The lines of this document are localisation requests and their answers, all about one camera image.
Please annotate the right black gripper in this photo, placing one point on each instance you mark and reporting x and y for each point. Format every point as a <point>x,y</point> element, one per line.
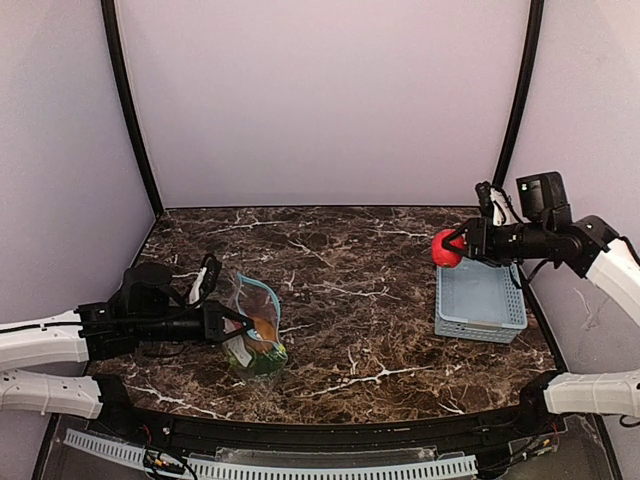
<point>476,240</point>

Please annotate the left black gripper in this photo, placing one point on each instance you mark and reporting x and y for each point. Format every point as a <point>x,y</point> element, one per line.
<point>208,321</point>

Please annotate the red apple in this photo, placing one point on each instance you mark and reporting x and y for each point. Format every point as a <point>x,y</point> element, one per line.
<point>441,256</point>

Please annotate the clear zip top bag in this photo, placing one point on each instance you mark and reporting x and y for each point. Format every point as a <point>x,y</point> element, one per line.
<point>253,298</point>

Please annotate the green grapes bunch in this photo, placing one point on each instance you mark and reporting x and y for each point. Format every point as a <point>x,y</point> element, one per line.
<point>250,363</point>

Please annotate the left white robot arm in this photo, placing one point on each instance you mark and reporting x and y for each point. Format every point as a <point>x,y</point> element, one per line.
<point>145,308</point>

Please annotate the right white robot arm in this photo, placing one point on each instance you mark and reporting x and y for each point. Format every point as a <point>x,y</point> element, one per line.
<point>546,232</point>

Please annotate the light blue plastic basket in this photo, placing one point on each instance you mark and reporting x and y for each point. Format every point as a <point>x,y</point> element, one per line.
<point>478,302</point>

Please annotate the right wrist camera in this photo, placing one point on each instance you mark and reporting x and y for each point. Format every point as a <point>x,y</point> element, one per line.
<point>496,205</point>

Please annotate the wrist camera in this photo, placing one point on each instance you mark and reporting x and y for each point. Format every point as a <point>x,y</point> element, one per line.
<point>206,280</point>
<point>496,205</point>

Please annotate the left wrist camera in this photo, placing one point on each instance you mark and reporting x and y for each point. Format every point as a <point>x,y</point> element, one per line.
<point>206,280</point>

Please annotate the black front rail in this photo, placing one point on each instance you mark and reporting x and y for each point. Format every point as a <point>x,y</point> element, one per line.
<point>466,432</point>

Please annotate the grey slotted cable duct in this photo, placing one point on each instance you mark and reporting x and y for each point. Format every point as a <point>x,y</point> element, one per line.
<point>228,463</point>

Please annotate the right black frame post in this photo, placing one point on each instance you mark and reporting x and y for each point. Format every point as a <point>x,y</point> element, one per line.
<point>521,91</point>

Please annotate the black frame post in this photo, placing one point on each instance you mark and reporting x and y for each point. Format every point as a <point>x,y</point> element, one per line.
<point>521,91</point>
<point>127,105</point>

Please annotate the left black frame post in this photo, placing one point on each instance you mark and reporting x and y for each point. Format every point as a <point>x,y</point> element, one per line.
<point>127,105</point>

